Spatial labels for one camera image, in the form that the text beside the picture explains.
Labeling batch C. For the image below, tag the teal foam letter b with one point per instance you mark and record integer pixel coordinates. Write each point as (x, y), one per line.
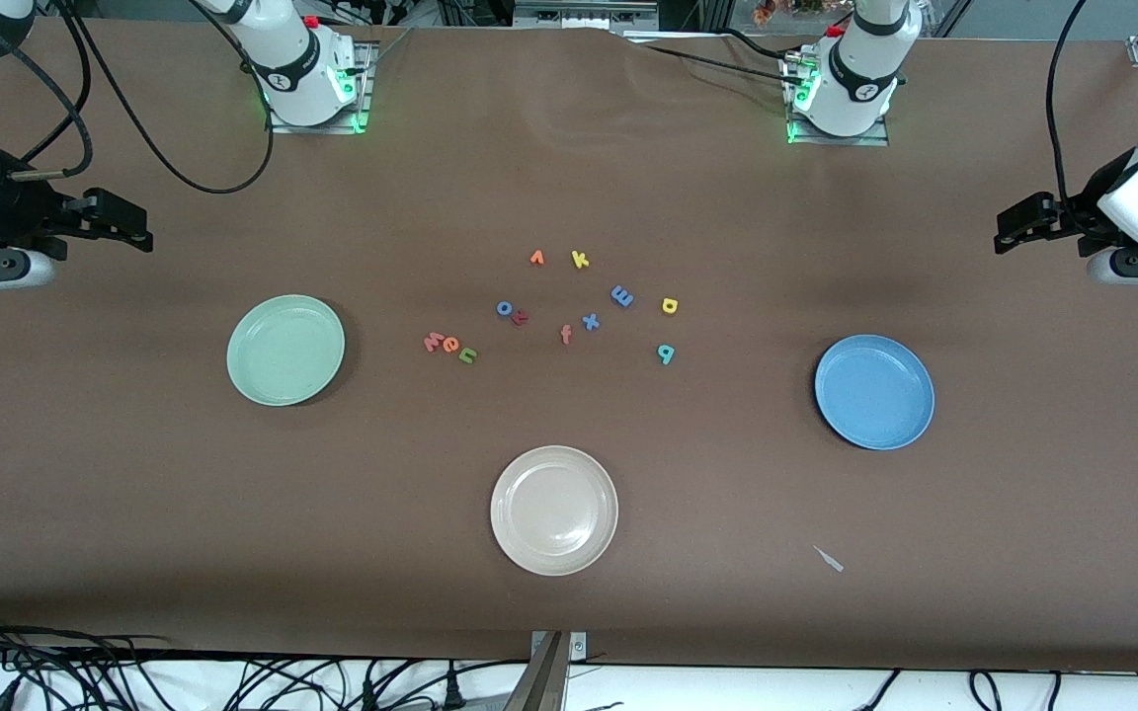
(669, 359)

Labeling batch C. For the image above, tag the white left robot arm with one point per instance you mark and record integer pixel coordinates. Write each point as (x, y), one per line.
(860, 79)

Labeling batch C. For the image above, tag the blue plate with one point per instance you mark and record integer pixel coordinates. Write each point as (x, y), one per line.
(874, 392)

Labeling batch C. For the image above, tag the pale green plate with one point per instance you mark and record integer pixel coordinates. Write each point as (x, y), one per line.
(284, 351)

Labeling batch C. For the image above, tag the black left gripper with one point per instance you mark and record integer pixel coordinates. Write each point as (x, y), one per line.
(1080, 211)

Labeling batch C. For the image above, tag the pink foam letter m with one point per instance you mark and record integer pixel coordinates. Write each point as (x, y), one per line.
(434, 343)

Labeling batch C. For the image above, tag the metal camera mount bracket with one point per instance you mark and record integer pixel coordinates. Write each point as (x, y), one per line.
(549, 671)

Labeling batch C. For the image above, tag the blue foam letter m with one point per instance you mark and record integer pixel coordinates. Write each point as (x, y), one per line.
(621, 296)

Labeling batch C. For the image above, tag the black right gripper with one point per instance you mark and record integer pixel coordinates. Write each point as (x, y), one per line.
(8, 215)

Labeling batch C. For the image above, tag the brown table cover sheet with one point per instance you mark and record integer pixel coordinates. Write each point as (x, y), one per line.
(569, 178)

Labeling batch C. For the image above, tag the beige plate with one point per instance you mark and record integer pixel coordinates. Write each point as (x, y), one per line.
(554, 511)

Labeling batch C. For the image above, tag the small white paper scrap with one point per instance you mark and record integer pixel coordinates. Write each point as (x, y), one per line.
(831, 561)

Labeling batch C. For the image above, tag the metal frame rail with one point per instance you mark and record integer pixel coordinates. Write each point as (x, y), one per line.
(584, 15)

